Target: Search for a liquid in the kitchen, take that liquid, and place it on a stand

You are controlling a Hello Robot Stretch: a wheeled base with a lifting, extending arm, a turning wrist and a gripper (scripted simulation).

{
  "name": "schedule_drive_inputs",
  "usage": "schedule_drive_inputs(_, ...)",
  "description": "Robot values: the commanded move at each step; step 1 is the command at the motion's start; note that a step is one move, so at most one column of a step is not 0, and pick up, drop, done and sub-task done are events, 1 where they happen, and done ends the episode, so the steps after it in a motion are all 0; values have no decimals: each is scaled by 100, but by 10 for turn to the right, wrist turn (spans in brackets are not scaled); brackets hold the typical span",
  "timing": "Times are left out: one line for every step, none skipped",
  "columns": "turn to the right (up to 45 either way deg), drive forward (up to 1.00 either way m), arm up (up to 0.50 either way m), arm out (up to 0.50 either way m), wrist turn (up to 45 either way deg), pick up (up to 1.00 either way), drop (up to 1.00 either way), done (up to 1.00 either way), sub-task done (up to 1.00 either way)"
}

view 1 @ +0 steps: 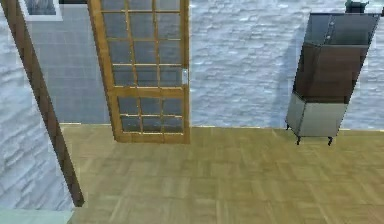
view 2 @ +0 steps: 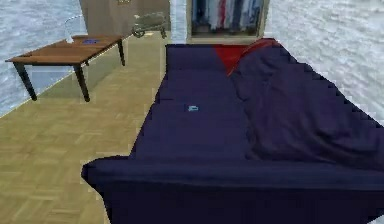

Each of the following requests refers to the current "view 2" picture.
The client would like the brown wooden door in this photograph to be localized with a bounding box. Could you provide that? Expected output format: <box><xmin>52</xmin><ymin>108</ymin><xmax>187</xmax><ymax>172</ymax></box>
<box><xmin>78</xmin><ymin>0</ymin><xmax>172</xmax><ymax>38</ymax></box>

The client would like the dark blue sofa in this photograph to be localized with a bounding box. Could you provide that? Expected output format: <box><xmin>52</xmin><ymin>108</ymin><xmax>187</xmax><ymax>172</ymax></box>
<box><xmin>80</xmin><ymin>37</ymin><xmax>384</xmax><ymax>224</ymax></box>

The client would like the red cushion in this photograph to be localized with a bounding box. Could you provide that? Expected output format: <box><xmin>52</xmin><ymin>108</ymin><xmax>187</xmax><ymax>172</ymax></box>
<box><xmin>213</xmin><ymin>37</ymin><xmax>278</xmax><ymax>76</ymax></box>

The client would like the brown wooden table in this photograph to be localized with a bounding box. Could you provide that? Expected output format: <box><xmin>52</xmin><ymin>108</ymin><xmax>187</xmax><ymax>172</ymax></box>
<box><xmin>4</xmin><ymin>34</ymin><xmax>127</xmax><ymax>103</ymax></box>

